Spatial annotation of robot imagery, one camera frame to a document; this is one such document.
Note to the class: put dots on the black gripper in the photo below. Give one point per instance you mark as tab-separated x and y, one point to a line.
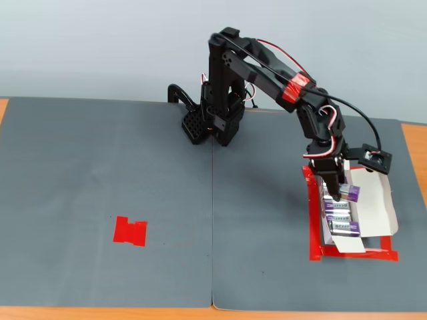
326	165

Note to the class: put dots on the purple silver Bexel battery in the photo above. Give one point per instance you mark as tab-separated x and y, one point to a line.
338	217
324	187
326	196
337	206
343	228

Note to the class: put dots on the white cardboard box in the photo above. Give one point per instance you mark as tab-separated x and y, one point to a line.
373	206

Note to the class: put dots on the grey table mat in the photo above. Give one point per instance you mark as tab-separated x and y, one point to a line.
100	166
260	200

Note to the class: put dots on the red tape wrap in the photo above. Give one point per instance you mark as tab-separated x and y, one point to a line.
294	87

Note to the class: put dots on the black table clamp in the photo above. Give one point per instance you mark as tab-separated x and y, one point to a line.
180	93

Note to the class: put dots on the red tape patch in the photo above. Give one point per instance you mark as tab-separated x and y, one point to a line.
130	231

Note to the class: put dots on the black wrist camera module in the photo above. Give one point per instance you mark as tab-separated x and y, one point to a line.
375	159

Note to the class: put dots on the red tape frame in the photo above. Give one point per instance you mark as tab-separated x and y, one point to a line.
315	233

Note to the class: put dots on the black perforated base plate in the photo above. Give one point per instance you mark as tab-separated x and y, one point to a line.
193	126

